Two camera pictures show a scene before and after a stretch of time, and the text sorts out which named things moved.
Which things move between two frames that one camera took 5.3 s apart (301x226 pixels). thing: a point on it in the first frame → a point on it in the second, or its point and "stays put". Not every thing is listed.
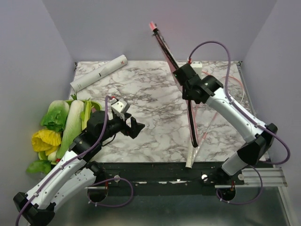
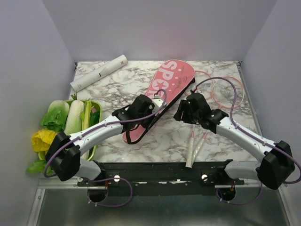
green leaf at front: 40,165 stays put
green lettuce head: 55,118 stays put
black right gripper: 184,98 → 183,105
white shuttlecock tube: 99,73 stays put
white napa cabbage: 73,126 stays put
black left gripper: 135,128 → 147,125
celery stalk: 85,114 stays put
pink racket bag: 174,62 → 174,76
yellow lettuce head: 46,141 stays put
